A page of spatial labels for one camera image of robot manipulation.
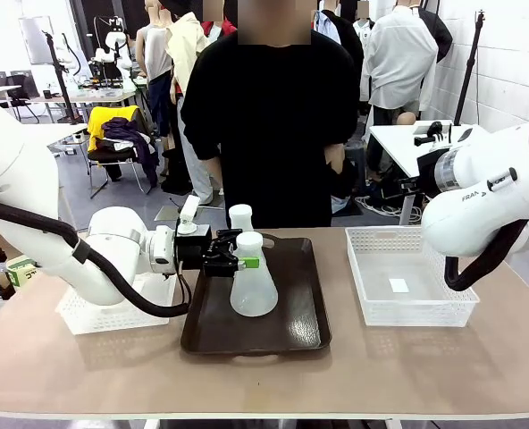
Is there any white side table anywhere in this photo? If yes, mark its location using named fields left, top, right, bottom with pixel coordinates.
left=18, top=122, right=89, bottom=156
left=367, top=120, right=490, bottom=224

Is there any person's left hand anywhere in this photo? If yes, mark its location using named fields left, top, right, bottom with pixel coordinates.
left=326, top=142, right=347, bottom=174

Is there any black metal chair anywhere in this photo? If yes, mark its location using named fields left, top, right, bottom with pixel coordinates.
left=87, top=146, right=153, bottom=198

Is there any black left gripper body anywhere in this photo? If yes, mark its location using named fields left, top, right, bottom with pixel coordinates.
left=173, top=223, right=215, bottom=273

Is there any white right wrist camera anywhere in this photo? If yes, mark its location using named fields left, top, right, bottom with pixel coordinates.
left=413, top=120, right=454, bottom=149

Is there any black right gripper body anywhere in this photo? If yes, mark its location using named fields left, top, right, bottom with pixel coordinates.
left=398, top=150, right=449, bottom=199

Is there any black tripod stand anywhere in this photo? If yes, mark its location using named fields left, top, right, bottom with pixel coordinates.
left=41, top=29, right=83, bottom=126
left=452, top=8, right=487, bottom=127

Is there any person in black sweater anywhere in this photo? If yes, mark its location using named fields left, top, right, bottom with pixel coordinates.
left=180, top=0, right=360, bottom=230

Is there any dark brown plastic tray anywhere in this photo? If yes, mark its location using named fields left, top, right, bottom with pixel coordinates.
left=180, top=233, right=332, bottom=358

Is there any yellow cloth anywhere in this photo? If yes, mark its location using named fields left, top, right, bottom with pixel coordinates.
left=87, top=105, right=139, bottom=154

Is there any grey floor outlet plate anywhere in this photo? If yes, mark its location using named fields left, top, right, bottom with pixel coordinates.
left=153, top=204, right=186, bottom=223

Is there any white perforated plastic basket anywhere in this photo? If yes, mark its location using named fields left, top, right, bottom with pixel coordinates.
left=344, top=225, right=481, bottom=328
left=55, top=271, right=179, bottom=336

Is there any mannequin with white shirt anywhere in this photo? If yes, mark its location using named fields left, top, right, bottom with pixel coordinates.
left=361, top=0, right=441, bottom=127

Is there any black left arm cable sleeve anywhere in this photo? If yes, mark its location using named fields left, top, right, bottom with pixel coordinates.
left=0, top=196, right=192, bottom=319

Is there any mannequin with grey tank top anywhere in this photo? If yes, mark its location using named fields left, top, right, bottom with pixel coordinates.
left=134, top=0, right=174, bottom=154

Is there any translucent white conical flask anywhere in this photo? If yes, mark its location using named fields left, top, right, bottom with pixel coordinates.
left=227, top=203, right=255, bottom=234
left=229, top=231, right=280, bottom=319

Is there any mannequin with black coat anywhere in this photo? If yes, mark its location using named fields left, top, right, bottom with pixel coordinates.
left=312, top=7, right=365, bottom=87

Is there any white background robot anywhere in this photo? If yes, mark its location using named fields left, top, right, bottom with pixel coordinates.
left=93, top=15, right=135, bottom=82

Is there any black office chair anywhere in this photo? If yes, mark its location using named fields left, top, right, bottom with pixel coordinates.
left=0, top=73, right=40, bottom=125

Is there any grey standing board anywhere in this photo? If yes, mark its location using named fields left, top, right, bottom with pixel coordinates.
left=18, top=15, right=56, bottom=66

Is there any green and white bag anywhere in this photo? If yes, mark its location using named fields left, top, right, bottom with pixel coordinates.
left=5, top=254, right=39, bottom=290

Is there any purple cloth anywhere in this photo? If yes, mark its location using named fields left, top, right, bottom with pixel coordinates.
left=100, top=116, right=159, bottom=189

